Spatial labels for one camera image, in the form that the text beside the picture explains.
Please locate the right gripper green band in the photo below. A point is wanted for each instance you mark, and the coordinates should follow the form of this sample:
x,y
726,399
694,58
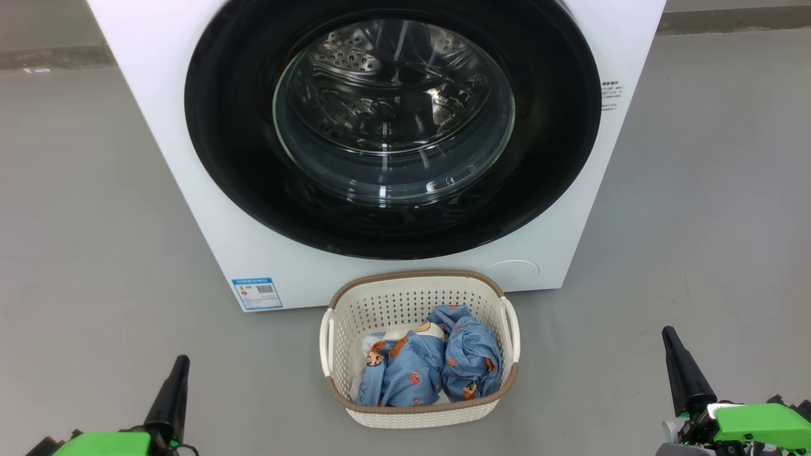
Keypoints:
x,y
754,427

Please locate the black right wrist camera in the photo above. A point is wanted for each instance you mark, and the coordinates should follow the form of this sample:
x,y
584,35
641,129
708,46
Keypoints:
x,y
792,408

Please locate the cream perforated laundry basket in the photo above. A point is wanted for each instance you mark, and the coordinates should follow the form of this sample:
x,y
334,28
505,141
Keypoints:
x,y
393,304

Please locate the stainless steel washing machine drum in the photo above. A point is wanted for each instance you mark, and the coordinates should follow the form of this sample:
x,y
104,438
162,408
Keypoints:
x,y
355,60

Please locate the white front-load washing machine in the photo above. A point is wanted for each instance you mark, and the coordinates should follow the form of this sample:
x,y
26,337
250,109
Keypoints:
x,y
190,209

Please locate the small black text label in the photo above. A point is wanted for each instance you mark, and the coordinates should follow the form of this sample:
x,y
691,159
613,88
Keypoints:
x,y
611,95

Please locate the blue energy label sticker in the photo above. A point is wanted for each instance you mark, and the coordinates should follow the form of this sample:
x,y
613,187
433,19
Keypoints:
x,y
256,294

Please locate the round white filter cover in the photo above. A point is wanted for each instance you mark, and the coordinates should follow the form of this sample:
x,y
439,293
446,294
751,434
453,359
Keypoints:
x,y
513,275

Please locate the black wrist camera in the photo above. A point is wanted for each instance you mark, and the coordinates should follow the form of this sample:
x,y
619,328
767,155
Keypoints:
x,y
44,448
792,408

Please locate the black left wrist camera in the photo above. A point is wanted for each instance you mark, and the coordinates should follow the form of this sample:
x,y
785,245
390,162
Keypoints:
x,y
44,448

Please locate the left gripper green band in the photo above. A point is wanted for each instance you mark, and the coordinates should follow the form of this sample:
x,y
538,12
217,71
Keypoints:
x,y
108,445

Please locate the round black glass washer door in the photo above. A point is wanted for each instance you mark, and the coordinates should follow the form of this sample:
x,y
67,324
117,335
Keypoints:
x,y
241,158

